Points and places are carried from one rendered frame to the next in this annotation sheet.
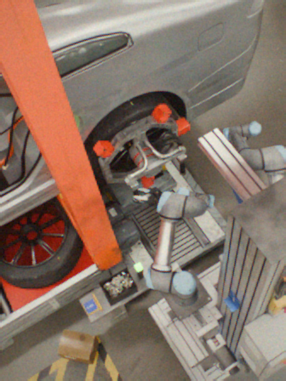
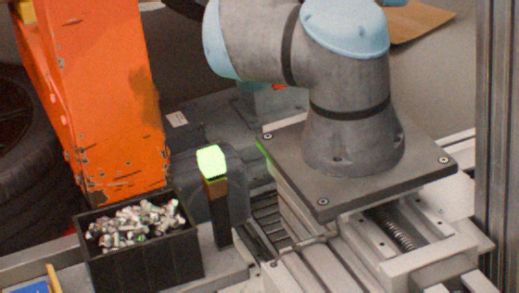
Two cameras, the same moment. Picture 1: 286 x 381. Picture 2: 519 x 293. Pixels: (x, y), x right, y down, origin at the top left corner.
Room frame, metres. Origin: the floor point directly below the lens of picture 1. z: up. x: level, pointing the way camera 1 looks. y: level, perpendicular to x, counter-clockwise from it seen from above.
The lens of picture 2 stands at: (-0.41, -0.06, 1.68)
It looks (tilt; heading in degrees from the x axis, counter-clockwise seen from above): 33 degrees down; 3
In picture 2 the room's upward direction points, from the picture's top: 7 degrees counter-clockwise
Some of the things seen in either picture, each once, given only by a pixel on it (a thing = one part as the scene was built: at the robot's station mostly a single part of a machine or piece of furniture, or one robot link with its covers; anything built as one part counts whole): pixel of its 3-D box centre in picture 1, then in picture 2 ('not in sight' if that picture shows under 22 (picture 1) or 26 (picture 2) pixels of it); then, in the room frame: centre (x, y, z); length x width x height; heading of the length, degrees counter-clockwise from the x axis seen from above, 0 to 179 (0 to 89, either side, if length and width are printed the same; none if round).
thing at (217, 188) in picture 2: not in sight; (215, 184); (1.13, 0.11, 0.59); 0.04 x 0.04 x 0.04; 22
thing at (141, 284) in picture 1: (115, 293); (125, 284); (1.06, 0.29, 0.44); 0.43 x 0.17 x 0.03; 112
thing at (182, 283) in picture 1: (183, 284); (341, 47); (0.87, -0.12, 0.98); 0.13 x 0.12 x 0.14; 66
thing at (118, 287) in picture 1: (118, 287); (138, 244); (1.07, 0.26, 0.51); 0.20 x 0.14 x 0.13; 108
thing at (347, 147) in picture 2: (185, 291); (350, 120); (0.86, -0.13, 0.87); 0.15 x 0.15 x 0.10
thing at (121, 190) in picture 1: (134, 171); (263, 76); (1.98, 0.03, 0.32); 0.40 x 0.30 x 0.28; 112
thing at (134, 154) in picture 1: (145, 159); not in sight; (1.75, -0.06, 0.85); 0.21 x 0.14 x 0.14; 22
